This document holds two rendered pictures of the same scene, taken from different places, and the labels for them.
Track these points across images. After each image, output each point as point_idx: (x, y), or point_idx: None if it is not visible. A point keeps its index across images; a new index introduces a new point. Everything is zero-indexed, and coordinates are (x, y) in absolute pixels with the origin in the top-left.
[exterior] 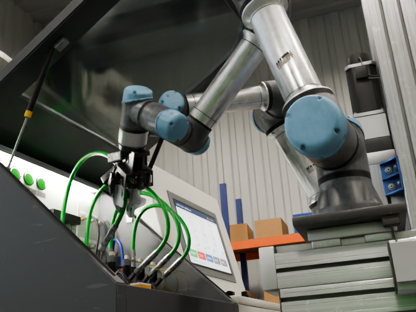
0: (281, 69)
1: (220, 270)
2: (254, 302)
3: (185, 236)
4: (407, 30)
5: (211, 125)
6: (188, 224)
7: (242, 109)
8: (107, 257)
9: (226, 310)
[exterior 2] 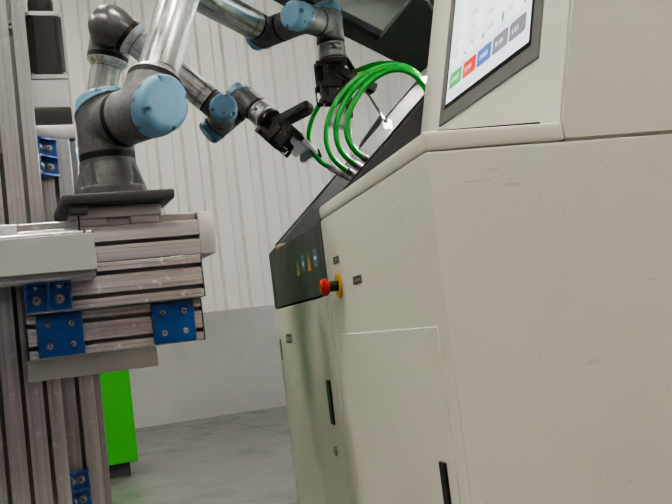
0: None
1: (500, 64)
2: (335, 202)
3: (452, 52)
4: None
5: (197, 107)
6: (467, 10)
7: (202, 12)
8: None
9: (311, 238)
